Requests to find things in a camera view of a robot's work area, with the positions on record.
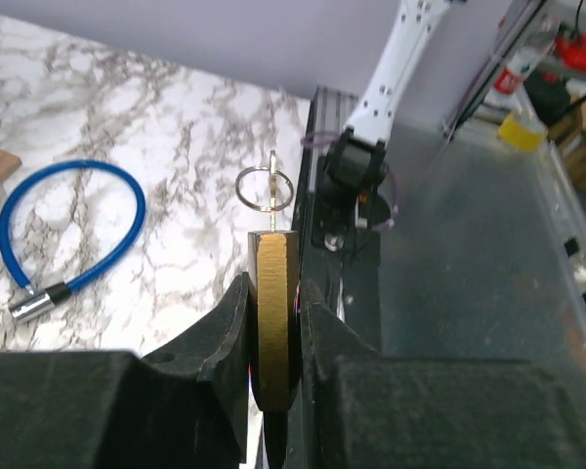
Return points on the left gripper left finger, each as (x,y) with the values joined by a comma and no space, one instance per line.
(184,405)

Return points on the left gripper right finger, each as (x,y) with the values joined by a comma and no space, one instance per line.
(363,410)

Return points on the blue cable lock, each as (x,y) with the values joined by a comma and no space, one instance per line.
(43,243)

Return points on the brass padlock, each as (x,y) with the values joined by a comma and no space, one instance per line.
(273,267)

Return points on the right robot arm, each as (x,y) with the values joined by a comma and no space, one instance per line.
(355,163)

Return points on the yellow tape roll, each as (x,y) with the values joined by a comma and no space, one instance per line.
(522,131)

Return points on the cardboard box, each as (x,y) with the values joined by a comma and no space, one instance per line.
(569,136)

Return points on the black mounting base plate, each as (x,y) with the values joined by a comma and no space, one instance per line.
(341,255)

